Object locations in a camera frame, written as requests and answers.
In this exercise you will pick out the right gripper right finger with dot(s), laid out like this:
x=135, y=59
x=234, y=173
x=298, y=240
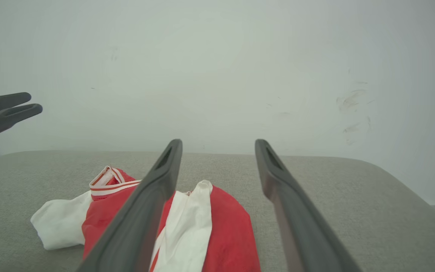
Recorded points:
x=296, y=226

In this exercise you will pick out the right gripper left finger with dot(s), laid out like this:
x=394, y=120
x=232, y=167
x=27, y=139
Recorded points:
x=142, y=219

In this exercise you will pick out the red and white basketball jersey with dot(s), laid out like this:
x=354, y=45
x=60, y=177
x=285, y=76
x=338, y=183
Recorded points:
x=229, y=226

